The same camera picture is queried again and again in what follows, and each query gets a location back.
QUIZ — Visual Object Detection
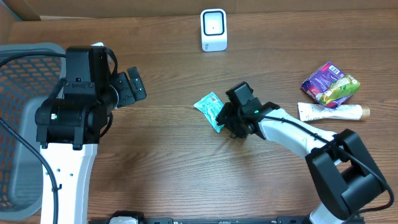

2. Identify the teal snack packet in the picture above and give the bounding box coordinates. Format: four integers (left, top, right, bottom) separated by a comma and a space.
193, 92, 224, 133

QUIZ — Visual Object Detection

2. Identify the white tube with gold cap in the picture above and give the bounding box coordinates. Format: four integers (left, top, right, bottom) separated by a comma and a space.
297, 103, 371, 121

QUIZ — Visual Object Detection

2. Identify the red purple snack packet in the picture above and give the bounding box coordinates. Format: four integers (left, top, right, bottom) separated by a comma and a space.
301, 62, 352, 108

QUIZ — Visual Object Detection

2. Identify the green juice pouch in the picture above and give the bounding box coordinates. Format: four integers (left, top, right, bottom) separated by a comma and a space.
315, 74, 361, 106

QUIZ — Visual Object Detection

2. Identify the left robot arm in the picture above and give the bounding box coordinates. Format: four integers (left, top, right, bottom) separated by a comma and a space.
35, 46, 147, 223

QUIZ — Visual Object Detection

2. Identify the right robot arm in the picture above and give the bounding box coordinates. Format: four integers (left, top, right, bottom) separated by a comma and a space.
216, 82, 394, 223

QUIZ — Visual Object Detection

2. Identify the white barcode scanner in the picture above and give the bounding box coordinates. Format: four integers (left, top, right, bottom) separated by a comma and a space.
200, 8, 228, 52

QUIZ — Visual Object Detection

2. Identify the grey plastic basket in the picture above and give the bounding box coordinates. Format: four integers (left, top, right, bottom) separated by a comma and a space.
0, 42, 68, 222

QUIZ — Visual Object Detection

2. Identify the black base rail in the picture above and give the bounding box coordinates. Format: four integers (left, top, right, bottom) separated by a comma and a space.
88, 210, 364, 224

